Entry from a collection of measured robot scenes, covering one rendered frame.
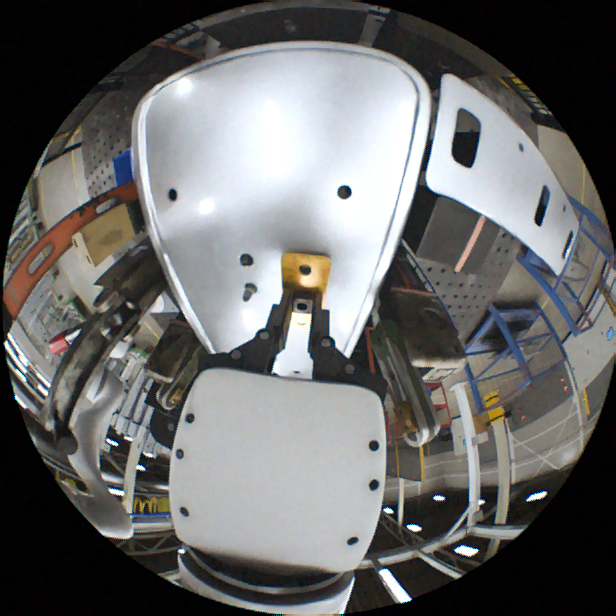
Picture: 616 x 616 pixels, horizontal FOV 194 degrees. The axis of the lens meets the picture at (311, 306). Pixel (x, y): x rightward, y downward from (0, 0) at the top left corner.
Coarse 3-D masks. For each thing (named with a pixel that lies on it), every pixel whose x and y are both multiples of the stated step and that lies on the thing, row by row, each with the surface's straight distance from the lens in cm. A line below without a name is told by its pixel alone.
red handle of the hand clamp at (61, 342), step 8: (120, 312) 23; (112, 320) 23; (120, 320) 22; (72, 328) 28; (80, 328) 26; (104, 328) 24; (56, 336) 31; (64, 336) 29; (72, 336) 28; (56, 344) 31; (64, 344) 29; (56, 352) 32
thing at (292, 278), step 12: (288, 264) 14; (300, 264) 13; (312, 264) 13; (324, 264) 13; (288, 276) 14; (300, 276) 14; (312, 276) 14; (324, 276) 14; (288, 288) 15; (300, 288) 15; (312, 288) 15; (324, 288) 14; (300, 300) 14; (312, 300) 14; (324, 300) 15; (300, 312) 15; (300, 324) 18
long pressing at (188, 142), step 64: (192, 64) 19; (256, 64) 15; (320, 64) 14; (384, 64) 15; (192, 128) 16; (256, 128) 13; (320, 128) 12; (384, 128) 13; (192, 192) 16; (256, 192) 13; (320, 192) 12; (384, 192) 13; (192, 256) 18; (256, 256) 15; (384, 256) 15; (192, 320) 25; (256, 320) 20
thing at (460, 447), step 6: (456, 420) 1073; (456, 426) 1068; (462, 426) 1088; (456, 432) 1073; (462, 432) 1083; (456, 438) 1080; (462, 438) 1079; (456, 444) 1086; (462, 444) 1076; (456, 450) 1093; (462, 450) 1075
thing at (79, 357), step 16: (112, 304) 21; (96, 320) 21; (128, 320) 23; (80, 336) 22; (96, 336) 23; (112, 336) 23; (80, 352) 22; (96, 352) 23; (64, 368) 22; (80, 368) 23; (96, 368) 23; (64, 384) 22; (80, 384) 24; (48, 400) 24; (64, 400) 24; (80, 400) 24; (48, 416) 24; (64, 416) 25; (64, 432) 22; (64, 448) 23
